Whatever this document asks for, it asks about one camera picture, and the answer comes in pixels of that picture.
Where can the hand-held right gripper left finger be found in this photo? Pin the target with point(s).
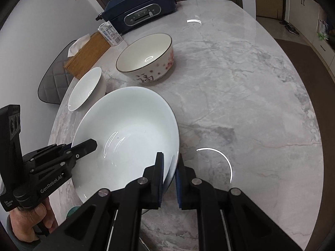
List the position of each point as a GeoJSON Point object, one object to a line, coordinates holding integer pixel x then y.
{"type": "Point", "coordinates": [159, 185]}

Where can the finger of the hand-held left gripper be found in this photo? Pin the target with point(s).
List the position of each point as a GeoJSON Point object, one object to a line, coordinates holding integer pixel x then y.
{"type": "Point", "coordinates": [85, 147]}
{"type": "Point", "coordinates": [59, 147]}

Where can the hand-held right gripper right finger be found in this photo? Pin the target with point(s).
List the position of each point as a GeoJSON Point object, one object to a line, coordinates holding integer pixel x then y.
{"type": "Point", "coordinates": [179, 188]}

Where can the large white bowl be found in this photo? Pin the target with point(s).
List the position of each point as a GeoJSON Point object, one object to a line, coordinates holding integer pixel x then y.
{"type": "Point", "coordinates": [125, 125]}

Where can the person's left hand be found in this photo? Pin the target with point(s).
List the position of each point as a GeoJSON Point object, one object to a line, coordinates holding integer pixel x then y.
{"type": "Point", "coordinates": [26, 221]}

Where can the teal floral deep plate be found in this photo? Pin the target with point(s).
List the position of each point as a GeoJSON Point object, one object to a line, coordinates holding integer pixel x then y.
{"type": "Point", "coordinates": [72, 211]}

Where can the small white bowl dark rim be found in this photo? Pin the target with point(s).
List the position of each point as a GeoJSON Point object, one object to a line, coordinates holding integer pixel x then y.
{"type": "Point", "coordinates": [86, 91]}

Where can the grey quilted chair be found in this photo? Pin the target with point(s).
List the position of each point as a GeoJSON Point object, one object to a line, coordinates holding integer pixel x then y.
{"type": "Point", "coordinates": [53, 83]}

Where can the wooden tissue box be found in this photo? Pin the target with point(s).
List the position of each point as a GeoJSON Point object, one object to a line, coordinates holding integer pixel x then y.
{"type": "Point", "coordinates": [89, 55]}

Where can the white tissue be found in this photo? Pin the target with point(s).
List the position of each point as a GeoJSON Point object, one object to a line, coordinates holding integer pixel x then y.
{"type": "Point", "coordinates": [77, 45]}

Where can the cream bowl pink flowers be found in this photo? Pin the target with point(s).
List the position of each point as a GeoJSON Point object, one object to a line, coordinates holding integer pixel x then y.
{"type": "Point", "coordinates": [146, 57]}

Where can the small white drink carton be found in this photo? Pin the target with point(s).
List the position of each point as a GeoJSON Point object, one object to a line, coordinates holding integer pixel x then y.
{"type": "Point", "coordinates": [111, 34]}

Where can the dark blue electric cooker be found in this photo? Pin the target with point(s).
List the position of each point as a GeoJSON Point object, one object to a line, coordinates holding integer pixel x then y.
{"type": "Point", "coordinates": [141, 2]}

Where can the dark brown floor mat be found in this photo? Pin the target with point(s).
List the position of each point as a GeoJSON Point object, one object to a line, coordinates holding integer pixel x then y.
{"type": "Point", "coordinates": [308, 70]}

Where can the pair of dark shoes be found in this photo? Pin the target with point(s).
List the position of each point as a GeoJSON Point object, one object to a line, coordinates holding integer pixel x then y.
{"type": "Point", "coordinates": [289, 27]}

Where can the white bag green print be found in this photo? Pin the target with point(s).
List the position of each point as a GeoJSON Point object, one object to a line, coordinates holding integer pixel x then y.
{"type": "Point", "coordinates": [323, 30]}

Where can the cream built-in cabinets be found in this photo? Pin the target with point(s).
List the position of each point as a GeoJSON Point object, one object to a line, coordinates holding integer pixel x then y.
{"type": "Point", "coordinates": [311, 2]}

